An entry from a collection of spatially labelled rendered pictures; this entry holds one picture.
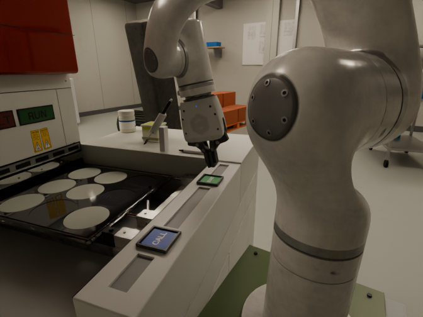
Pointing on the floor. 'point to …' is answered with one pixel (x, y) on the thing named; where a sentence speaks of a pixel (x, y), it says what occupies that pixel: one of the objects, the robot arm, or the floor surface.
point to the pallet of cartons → (231, 109)
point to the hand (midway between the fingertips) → (211, 158)
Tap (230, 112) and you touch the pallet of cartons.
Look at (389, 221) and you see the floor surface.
